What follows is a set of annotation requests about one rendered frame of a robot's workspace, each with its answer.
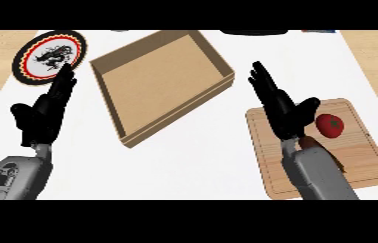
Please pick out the red tomato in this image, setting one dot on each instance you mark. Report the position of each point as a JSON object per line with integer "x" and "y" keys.
{"x": 330, "y": 125}

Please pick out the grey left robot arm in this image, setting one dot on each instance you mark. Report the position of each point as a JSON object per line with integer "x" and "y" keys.
{"x": 23, "y": 173}

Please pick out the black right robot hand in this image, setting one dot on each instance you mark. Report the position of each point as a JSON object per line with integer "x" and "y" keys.
{"x": 280, "y": 107}

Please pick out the blue and red object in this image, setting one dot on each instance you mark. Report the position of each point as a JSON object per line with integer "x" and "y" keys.
{"x": 320, "y": 31}

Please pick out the brown sweet potato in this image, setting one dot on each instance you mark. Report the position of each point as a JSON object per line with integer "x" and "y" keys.
{"x": 315, "y": 143}

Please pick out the round dragon print plate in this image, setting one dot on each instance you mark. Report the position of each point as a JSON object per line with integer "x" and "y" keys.
{"x": 48, "y": 55}

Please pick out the black curved object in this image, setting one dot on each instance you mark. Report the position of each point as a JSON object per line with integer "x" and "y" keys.
{"x": 253, "y": 32}

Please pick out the brown cardboard box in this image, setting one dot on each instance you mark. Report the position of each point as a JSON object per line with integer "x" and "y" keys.
{"x": 163, "y": 83}

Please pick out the wooden cutting board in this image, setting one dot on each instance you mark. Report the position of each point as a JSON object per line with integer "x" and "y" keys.
{"x": 355, "y": 153}

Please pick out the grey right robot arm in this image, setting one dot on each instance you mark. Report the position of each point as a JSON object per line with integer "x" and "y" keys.
{"x": 318, "y": 172}

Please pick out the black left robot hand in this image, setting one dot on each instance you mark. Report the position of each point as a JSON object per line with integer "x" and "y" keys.
{"x": 44, "y": 112}

